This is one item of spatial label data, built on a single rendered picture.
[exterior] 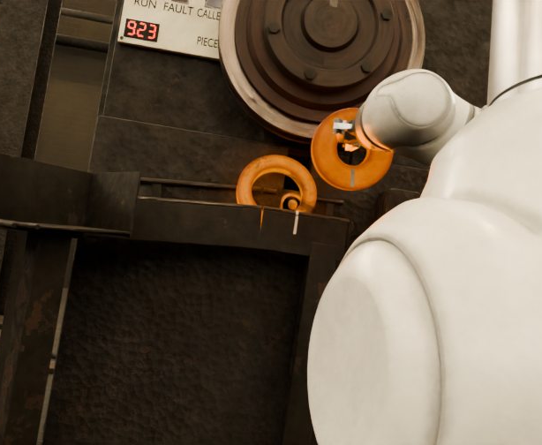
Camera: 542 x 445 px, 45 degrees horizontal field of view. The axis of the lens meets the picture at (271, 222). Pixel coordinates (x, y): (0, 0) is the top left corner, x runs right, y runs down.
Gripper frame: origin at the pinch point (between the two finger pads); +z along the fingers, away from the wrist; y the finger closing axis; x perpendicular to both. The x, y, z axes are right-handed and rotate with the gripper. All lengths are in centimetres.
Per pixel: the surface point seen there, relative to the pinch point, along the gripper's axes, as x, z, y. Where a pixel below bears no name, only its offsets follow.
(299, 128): 4.4, 22.5, -7.9
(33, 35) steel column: 75, 281, -145
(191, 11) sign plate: 30, 37, -36
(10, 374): -51, -3, -55
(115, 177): -13.6, 6.2, -43.5
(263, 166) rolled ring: -4.8, 27.5, -14.2
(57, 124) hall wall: 64, 637, -212
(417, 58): 24.7, 23.4, 16.5
